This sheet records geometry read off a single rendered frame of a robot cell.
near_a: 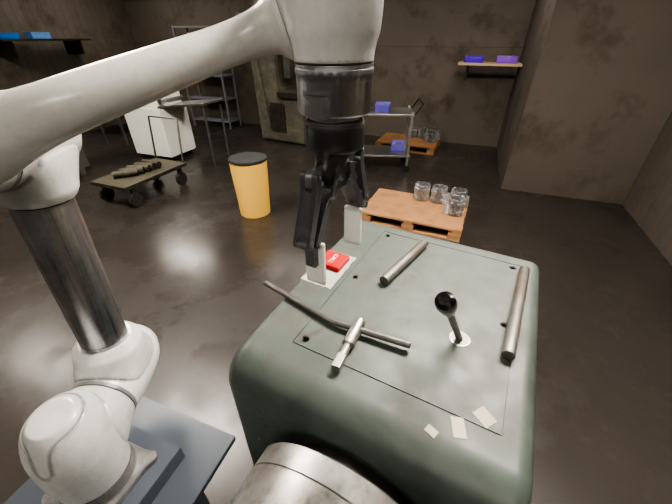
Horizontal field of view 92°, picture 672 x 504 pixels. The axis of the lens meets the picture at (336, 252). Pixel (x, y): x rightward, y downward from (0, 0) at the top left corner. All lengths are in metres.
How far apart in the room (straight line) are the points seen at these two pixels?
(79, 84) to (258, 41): 0.23
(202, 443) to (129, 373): 0.30
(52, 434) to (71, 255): 0.35
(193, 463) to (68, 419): 0.36
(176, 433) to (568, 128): 4.65
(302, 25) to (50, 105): 0.29
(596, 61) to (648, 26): 0.43
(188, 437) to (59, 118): 0.90
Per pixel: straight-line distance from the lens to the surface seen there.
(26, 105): 0.51
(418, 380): 0.57
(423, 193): 3.85
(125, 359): 0.98
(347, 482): 0.51
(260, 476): 0.56
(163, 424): 1.21
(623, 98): 4.89
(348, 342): 0.58
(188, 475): 1.11
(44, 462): 0.94
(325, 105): 0.39
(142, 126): 6.23
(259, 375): 0.59
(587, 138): 4.91
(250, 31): 0.55
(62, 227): 0.80
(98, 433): 0.93
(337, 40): 0.38
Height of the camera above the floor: 1.71
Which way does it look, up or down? 34 degrees down
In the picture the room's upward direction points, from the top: straight up
